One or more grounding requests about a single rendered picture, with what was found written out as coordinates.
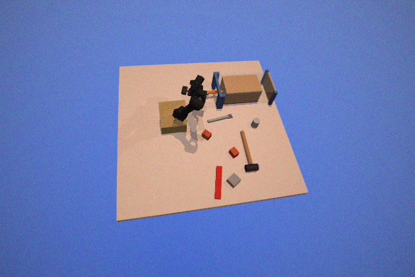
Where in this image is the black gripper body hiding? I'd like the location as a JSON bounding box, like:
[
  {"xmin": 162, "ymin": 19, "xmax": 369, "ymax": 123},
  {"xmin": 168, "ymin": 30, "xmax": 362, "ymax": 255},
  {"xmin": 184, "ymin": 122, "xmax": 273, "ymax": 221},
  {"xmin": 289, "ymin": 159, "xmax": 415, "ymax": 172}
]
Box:
[{"xmin": 181, "ymin": 86, "xmax": 207, "ymax": 98}]

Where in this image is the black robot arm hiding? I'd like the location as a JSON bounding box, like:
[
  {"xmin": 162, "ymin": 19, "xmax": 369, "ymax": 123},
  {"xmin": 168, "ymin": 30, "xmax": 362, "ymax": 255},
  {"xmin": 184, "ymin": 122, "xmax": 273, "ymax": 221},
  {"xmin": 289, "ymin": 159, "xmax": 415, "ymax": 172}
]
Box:
[{"xmin": 172, "ymin": 75, "xmax": 206, "ymax": 122}]

